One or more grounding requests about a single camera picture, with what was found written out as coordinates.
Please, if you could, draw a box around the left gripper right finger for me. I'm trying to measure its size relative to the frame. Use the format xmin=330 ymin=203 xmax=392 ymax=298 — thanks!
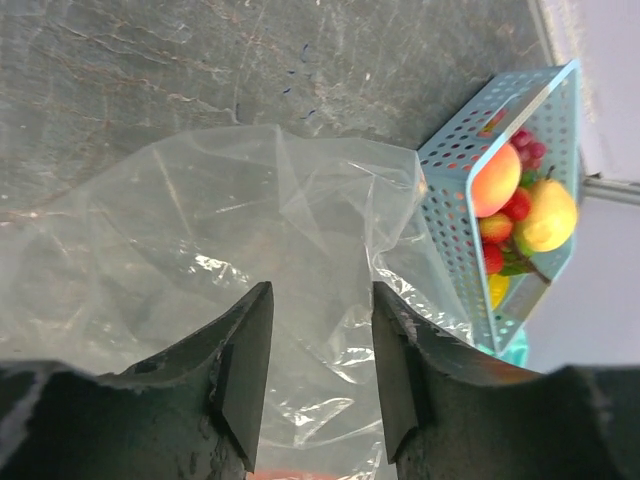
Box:
xmin=372 ymin=282 xmax=639 ymax=479

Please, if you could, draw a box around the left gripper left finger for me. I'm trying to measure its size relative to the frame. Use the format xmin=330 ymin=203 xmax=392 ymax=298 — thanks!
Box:
xmin=1 ymin=282 xmax=274 ymax=479

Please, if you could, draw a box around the yellow star fruit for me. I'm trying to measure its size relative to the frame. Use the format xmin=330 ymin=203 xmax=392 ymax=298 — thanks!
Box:
xmin=487 ymin=274 xmax=510 ymax=310

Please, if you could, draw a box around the clear zip top bag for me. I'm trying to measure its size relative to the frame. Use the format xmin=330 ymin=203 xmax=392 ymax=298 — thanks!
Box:
xmin=1 ymin=125 xmax=471 ymax=479

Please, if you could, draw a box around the yellow pear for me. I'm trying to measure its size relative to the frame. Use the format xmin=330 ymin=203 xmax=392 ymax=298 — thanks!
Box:
xmin=514 ymin=166 xmax=578 ymax=253

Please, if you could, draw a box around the orange peach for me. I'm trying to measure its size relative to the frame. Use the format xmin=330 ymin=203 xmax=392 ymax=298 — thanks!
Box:
xmin=471 ymin=143 xmax=522 ymax=218

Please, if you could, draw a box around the teal cloth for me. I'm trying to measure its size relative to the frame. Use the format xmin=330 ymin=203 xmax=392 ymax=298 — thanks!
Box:
xmin=475 ymin=327 xmax=530 ymax=374

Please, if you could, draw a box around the red strawberry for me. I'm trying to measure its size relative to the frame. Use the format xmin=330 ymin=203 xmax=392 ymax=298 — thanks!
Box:
xmin=501 ymin=187 xmax=532 ymax=222
xmin=482 ymin=243 xmax=505 ymax=275
xmin=478 ymin=212 xmax=514 ymax=244

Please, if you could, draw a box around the light blue plastic basket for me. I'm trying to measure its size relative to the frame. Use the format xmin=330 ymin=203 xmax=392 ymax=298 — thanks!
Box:
xmin=418 ymin=60 xmax=581 ymax=355

